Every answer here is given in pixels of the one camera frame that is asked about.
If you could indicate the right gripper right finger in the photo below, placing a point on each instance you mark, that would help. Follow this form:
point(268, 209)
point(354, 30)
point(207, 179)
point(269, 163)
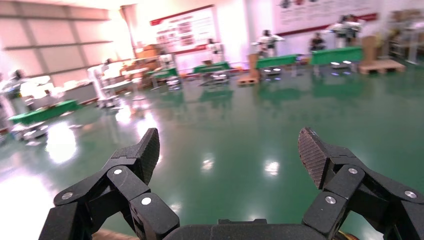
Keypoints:
point(344, 179)

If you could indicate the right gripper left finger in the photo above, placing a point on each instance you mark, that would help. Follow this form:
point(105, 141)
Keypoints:
point(126, 179)

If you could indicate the white humanoid robot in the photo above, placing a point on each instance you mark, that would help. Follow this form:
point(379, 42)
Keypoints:
point(346, 30)
point(214, 49)
point(11, 84)
point(99, 79)
point(266, 41)

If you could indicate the green covered table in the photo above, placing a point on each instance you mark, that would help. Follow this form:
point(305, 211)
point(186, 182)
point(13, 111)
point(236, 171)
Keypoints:
point(43, 113)
point(164, 73)
point(212, 68)
point(336, 55)
point(276, 61)

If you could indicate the wooden pallet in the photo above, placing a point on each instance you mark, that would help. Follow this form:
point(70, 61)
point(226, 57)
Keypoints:
point(247, 81)
point(381, 66)

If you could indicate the brown cardboard stack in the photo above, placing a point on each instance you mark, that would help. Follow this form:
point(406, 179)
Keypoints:
point(371, 49)

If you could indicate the person in black clothes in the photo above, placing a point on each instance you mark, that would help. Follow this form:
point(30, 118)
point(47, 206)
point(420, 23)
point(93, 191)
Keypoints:
point(317, 43)

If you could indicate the tall cardboard column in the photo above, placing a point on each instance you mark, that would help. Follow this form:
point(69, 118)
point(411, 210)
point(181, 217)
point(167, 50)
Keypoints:
point(253, 66)

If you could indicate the metal shelf rack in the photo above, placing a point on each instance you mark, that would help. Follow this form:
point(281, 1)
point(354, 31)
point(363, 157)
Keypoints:
point(407, 33)

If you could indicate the red framed notice board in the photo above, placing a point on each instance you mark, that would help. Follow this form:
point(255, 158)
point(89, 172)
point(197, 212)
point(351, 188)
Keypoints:
point(185, 31)

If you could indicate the white wall banner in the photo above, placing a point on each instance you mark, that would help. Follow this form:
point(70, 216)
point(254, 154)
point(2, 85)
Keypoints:
point(308, 16)

